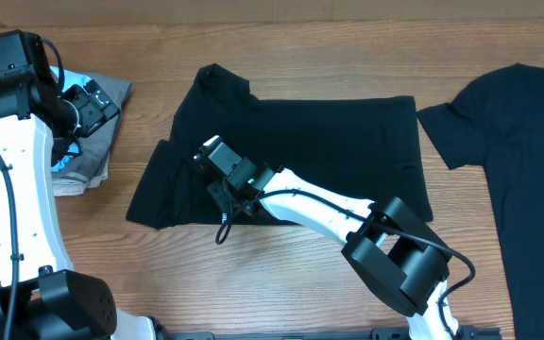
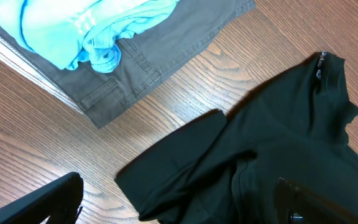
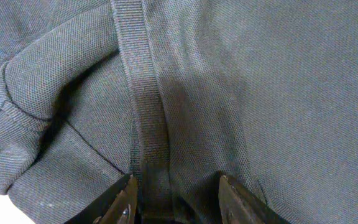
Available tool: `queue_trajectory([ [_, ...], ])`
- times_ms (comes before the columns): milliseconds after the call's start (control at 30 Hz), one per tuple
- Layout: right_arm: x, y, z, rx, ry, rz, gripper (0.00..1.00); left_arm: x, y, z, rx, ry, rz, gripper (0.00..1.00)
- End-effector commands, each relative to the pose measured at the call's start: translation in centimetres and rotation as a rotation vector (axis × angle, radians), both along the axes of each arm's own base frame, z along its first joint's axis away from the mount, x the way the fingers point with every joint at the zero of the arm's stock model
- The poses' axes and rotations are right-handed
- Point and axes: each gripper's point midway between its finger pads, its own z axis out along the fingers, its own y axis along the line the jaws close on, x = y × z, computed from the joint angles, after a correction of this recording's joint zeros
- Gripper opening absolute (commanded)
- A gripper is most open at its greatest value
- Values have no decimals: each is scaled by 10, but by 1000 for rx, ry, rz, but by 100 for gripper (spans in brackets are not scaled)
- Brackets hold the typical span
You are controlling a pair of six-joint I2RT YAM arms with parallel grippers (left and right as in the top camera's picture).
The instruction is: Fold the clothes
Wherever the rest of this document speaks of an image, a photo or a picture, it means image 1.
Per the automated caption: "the black polo shirt Sydrogen logo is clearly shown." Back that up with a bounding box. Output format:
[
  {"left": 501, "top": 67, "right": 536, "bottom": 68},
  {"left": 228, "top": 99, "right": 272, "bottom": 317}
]
[{"left": 126, "top": 64, "right": 434, "bottom": 230}]

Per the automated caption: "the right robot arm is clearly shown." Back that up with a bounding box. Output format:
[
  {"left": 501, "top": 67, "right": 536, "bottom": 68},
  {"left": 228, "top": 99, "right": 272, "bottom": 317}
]
[{"left": 207, "top": 161, "right": 462, "bottom": 339}]

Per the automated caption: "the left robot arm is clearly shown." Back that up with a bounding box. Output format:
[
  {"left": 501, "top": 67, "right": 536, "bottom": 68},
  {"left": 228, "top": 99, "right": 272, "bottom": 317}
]
[{"left": 0, "top": 73, "right": 165, "bottom": 339}]

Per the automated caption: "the folded light blue shirt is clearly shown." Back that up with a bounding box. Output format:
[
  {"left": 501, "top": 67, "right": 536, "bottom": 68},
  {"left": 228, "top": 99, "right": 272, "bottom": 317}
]
[{"left": 50, "top": 66, "right": 93, "bottom": 173}]

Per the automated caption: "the folded grey garment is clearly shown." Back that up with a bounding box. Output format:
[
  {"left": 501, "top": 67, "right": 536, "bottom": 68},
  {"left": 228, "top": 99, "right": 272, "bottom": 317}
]
[{"left": 52, "top": 71, "right": 132, "bottom": 184}]

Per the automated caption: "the folded beige garment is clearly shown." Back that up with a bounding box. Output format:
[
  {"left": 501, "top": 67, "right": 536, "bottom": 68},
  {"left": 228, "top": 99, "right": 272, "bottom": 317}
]
[{"left": 52, "top": 154, "right": 110, "bottom": 196}]

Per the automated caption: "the black t-shirt white label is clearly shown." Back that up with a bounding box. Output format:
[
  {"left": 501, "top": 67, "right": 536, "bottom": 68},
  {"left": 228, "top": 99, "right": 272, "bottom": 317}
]
[{"left": 417, "top": 63, "right": 544, "bottom": 339}]

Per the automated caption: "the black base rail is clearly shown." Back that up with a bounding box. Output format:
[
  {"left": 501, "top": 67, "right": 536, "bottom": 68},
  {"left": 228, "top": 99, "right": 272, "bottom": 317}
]
[{"left": 167, "top": 326, "right": 502, "bottom": 340}]

